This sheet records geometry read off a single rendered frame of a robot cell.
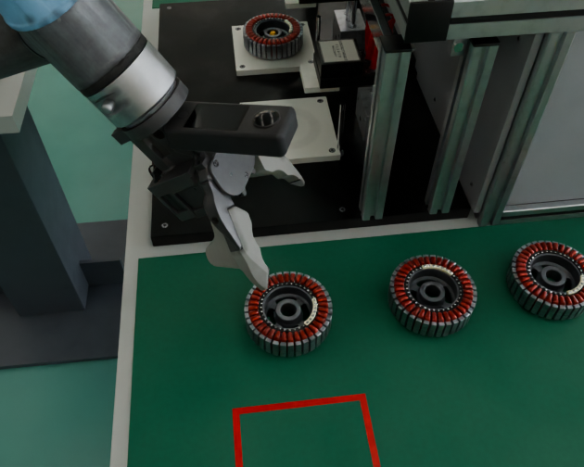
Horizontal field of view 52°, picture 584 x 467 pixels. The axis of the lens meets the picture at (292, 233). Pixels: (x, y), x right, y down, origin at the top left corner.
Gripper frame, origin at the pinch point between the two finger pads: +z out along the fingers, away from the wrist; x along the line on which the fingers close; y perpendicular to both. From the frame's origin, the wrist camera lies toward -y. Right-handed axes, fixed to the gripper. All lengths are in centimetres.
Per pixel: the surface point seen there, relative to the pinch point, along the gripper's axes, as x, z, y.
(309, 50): -56, 6, 19
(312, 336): 3.7, 14.0, 5.8
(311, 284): -3.5, 12.7, 7.2
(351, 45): -38.3, 0.9, 2.2
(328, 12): -72, 8, 20
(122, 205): -70, 32, 118
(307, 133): -32.6, 9.0, 14.5
